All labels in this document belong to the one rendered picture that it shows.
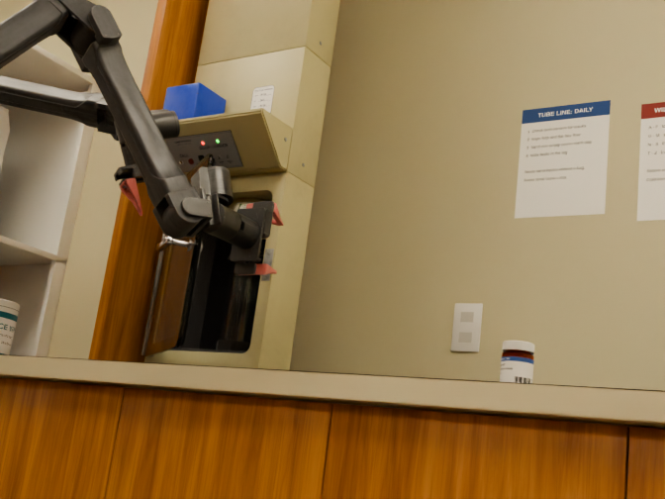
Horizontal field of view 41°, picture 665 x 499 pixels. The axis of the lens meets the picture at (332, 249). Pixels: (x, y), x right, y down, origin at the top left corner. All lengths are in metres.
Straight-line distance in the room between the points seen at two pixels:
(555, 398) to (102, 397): 0.87
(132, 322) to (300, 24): 0.78
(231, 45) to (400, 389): 1.13
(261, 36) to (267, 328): 0.70
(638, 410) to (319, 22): 1.25
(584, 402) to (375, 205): 1.21
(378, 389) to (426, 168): 1.04
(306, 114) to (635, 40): 0.78
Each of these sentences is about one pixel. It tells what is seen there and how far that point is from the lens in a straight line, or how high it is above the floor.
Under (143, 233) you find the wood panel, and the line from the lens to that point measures 2.11.
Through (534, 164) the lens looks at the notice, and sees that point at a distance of 2.15.
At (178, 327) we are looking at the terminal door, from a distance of 1.74.
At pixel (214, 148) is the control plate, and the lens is 1.98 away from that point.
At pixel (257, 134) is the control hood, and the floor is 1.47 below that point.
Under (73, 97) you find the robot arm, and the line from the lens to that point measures 1.98.
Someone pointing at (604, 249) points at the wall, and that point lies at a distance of 2.03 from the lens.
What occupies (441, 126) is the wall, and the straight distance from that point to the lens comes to 2.29.
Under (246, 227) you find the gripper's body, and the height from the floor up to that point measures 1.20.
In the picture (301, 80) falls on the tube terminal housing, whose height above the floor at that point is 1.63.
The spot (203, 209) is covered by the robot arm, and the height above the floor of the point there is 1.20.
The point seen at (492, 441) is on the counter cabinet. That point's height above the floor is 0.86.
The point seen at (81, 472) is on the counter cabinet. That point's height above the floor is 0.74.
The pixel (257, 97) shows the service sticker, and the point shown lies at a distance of 2.06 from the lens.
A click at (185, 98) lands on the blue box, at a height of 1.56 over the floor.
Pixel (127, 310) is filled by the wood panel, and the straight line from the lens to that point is 2.07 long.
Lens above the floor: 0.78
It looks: 14 degrees up
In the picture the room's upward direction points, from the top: 7 degrees clockwise
